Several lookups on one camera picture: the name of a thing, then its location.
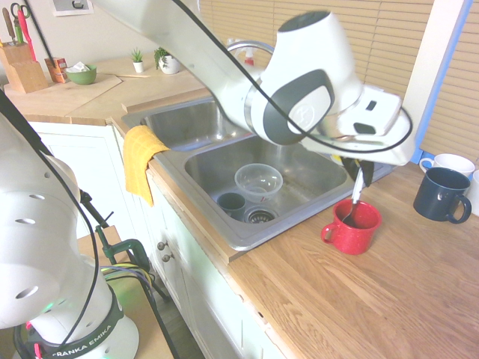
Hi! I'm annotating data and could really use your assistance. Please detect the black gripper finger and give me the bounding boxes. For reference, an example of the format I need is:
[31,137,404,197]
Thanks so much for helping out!
[361,161,376,188]
[341,156,361,181]

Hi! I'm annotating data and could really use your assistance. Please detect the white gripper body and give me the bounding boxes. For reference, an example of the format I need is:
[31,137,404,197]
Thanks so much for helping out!
[310,85,417,167]

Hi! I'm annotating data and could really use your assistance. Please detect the metal spoon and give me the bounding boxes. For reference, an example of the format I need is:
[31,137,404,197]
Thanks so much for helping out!
[342,168,364,222]

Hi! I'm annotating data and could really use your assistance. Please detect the stainless steel double sink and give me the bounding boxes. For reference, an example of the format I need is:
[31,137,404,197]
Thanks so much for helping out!
[121,95,396,252]

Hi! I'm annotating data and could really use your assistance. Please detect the red speckled enamel mug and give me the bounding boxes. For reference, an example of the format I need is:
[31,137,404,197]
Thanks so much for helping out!
[320,199,382,256]

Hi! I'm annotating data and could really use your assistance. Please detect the navy blue mug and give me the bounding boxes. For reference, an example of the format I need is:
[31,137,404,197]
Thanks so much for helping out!
[412,167,472,224]

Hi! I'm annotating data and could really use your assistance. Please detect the blue painter tape strip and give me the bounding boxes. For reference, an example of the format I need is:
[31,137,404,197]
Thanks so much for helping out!
[413,0,475,164]

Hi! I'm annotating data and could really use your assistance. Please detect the white mug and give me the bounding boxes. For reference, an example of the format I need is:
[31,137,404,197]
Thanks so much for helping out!
[466,170,479,218]
[418,153,476,180]

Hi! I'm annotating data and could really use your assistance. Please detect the clear plastic bowl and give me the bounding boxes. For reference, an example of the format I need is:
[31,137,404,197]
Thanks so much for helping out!
[234,163,284,205]

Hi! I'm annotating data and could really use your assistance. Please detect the metal drain strainer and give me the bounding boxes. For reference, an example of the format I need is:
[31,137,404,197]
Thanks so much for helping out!
[245,207,278,225]

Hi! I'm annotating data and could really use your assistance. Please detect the dark green cup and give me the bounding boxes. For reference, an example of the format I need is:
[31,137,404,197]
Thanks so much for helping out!
[217,192,247,221]

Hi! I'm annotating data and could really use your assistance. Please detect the chrome gooseneck faucet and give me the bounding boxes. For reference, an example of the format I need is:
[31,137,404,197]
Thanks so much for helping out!
[226,40,276,57]

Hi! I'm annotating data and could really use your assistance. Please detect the white base cabinet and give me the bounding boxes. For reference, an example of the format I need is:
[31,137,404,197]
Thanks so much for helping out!
[28,121,285,359]

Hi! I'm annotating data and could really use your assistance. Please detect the trailing plant in white pot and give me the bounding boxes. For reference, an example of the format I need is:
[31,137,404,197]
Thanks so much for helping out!
[153,46,182,75]

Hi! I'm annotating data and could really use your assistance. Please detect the yellow dish towel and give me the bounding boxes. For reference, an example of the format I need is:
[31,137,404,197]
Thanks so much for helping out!
[122,125,170,207]

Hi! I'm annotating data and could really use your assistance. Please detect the small plant in white pot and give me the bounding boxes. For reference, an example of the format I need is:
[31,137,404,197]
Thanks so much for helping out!
[129,47,146,74]

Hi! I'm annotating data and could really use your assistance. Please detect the green clamp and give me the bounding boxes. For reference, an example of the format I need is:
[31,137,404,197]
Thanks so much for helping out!
[95,224,150,270]

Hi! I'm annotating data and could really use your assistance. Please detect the black stand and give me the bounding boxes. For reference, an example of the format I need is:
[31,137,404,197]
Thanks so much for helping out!
[78,188,180,359]

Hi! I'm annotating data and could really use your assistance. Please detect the green bowl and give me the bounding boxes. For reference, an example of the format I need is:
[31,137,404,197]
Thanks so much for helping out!
[65,64,98,86]

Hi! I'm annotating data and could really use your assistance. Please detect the orange box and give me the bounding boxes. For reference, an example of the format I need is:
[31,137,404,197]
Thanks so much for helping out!
[43,56,70,84]

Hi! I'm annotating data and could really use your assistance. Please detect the white paper sheet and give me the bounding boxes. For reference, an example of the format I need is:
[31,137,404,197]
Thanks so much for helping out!
[52,0,94,16]

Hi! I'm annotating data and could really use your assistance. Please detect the wooden knife block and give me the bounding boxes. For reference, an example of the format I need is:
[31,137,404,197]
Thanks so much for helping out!
[0,40,49,94]

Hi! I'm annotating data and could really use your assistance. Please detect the white window post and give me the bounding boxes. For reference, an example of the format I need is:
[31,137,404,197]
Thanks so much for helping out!
[402,0,469,154]

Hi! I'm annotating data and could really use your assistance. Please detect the black cable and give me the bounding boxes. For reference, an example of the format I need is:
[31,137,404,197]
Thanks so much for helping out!
[0,89,101,347]
[22,0,58,70]
[170,0,415,153]

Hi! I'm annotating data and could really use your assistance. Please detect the coloured wire bundle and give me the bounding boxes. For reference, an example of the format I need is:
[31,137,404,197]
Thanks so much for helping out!
[99,261,156,296]

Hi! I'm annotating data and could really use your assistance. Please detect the pink handled utensil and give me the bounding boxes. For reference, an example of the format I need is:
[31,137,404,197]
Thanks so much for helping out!
[16,9,37,63]

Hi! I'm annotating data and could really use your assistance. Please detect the green handled scissors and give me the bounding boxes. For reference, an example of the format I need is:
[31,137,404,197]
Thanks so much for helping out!
[10,1,31,43]

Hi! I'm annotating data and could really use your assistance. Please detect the brown handled knife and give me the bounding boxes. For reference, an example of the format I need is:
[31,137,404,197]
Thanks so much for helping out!
[1,7,16,46]

